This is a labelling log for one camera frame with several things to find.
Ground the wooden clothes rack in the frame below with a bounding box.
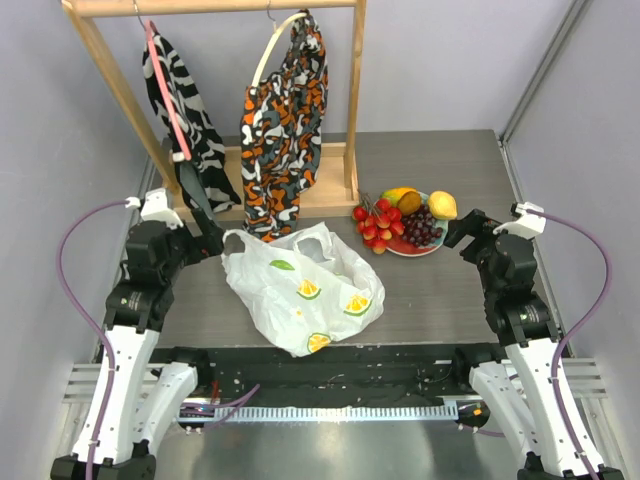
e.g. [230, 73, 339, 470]
[61, 1, 366, 219]

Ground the zebra print cloth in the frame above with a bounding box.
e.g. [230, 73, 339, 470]
[142, 29, 241, 216]

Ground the brown kiwi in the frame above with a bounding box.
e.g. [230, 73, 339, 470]
[397, 191, 422, 216]

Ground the white cable duct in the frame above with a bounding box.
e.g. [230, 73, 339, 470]
[228, 402, 458, 423]

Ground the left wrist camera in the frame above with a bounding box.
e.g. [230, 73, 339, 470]
[125, 188, 184, 230]

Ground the cream clothes hanger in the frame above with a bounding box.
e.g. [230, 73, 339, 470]
[251, 1, 306, 87]

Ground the orange green mango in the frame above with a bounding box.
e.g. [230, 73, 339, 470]
[380, 187, 416, 207]

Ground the purple grape bunch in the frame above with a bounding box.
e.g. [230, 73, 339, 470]
[401, 205, 446, 249]

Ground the yellow pear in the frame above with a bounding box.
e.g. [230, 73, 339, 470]
[427, 191, 458, 221]

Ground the red teal plate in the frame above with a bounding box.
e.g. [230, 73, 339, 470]
[387, 192, 448, 257]

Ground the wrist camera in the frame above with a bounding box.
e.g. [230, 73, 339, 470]
[125, 188, 184, 230]
[493, 202, 546, 240]

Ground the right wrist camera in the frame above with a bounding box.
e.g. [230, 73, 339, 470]
[493, 202, 546, 240]

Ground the red cherry bunch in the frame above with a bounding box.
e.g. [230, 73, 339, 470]
[352, 193, 404, 255]

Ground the pink clothes hanger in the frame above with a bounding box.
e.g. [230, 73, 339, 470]
[132, 0, 192, 162]

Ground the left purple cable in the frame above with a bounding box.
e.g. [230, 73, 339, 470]
[56, 199, 132, 480]

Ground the white plastic bag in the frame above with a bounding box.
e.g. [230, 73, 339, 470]
[221, 222, 385, 357]

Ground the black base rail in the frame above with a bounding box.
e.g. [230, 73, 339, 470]
[205, 343, 506, 408]

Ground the orange camouflage cloth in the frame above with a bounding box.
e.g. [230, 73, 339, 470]
[240, 9, 329, 242]

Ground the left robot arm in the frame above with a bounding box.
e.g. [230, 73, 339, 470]
[50, 210, 223, 479]

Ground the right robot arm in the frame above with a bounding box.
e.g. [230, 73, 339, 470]
[444, 202, 624, 479]

